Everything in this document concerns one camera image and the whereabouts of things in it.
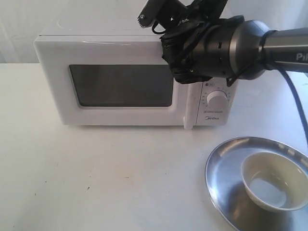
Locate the white microwave oven body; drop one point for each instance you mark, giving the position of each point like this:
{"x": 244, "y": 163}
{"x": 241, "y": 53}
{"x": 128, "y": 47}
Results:
{"x": 118, "y": 18}

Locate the round steel tray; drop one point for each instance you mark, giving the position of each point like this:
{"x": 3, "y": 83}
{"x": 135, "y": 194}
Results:
{"x": 226, "y": 188}

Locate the white microwave door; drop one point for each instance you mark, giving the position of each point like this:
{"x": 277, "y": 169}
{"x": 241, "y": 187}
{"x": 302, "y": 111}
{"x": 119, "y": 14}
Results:
{"x": 104, "y": 81}

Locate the small cream bowl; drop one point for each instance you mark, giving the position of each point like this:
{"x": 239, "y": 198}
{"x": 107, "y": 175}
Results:
{"x": 274, "y": 182}

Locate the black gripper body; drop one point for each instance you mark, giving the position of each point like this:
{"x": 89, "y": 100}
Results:
{"x": 199, "y": 50}

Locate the lower white control knob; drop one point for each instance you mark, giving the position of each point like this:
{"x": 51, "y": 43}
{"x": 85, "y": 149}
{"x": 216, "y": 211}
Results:
{"x": 217, "y": 99}

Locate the dark robot arm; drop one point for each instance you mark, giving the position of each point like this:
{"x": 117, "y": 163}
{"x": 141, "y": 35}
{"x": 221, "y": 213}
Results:
{"x": 232, "y": 49}

